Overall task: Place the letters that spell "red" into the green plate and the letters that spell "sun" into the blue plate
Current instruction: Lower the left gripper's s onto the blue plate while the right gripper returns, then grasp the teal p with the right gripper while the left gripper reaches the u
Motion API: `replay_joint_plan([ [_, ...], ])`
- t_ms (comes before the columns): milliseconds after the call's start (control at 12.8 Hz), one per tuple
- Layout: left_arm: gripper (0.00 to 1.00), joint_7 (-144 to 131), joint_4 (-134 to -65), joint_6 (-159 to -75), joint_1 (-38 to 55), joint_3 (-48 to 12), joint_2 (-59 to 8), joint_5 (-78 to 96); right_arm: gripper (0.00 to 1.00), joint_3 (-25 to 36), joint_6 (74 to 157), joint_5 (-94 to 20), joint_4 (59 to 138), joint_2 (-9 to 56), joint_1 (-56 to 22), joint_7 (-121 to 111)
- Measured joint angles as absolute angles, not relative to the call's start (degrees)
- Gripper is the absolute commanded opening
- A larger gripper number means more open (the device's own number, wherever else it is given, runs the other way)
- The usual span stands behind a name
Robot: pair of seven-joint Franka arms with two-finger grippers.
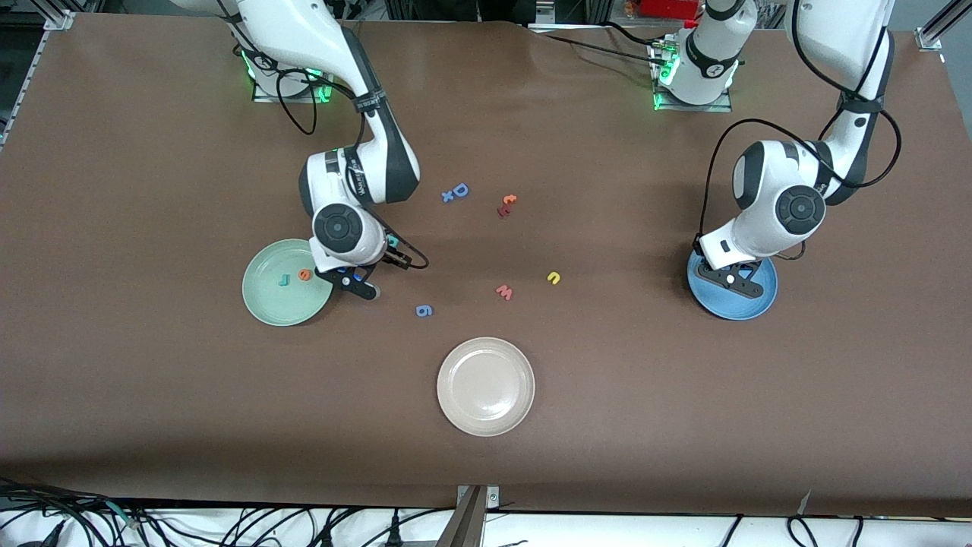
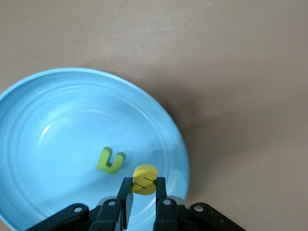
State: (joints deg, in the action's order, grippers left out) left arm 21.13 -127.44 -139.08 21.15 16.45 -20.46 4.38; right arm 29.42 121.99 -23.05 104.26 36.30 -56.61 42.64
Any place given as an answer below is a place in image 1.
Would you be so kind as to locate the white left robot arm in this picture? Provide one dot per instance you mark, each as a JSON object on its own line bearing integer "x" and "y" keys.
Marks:
{"x": 767, "y": 190}

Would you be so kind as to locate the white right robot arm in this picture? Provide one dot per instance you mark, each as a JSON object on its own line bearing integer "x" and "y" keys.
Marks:
{"x": 326, "y": 30}

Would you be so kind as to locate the blue plate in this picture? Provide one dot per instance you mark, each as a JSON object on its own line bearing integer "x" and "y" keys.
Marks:
{"x": 729, "y": 308}

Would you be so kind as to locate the blue foam letter g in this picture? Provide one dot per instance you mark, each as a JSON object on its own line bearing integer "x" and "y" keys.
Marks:
{"x": 425, "y": 307}

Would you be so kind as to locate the mint green plate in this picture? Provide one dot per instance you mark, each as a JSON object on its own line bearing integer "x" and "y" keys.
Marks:
{"x": 281, "y": 304}

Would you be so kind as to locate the blue foam letter D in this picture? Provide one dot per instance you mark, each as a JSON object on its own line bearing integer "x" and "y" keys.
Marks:
{"x": 456, "y": 191}

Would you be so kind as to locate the pink foam letter w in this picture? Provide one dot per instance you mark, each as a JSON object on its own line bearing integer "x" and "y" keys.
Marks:
{"x": 504, "y": 292}

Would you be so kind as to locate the beige plate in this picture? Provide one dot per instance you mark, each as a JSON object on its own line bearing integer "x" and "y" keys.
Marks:
{"x": 486, "y": 387}

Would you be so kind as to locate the brown table cover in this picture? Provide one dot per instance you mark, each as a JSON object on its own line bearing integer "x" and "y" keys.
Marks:
{"x": 152, "y": 380}

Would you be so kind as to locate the red box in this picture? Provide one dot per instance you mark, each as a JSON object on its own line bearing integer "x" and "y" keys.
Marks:
{"x": 668, "y": 7}

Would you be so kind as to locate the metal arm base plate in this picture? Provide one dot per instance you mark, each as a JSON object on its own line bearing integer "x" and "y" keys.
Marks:
{"x": 706, "y": 109}
{"x": 262, "y": 95}

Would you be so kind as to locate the grey metal table bracket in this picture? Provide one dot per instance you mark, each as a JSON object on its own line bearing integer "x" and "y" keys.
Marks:
{"x": 467, "y": 524}

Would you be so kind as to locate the aluminium frame profile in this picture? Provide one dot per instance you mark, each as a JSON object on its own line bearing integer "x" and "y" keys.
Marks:
{"x": 930, "y": 36}
{"x": 61, "y": 19}

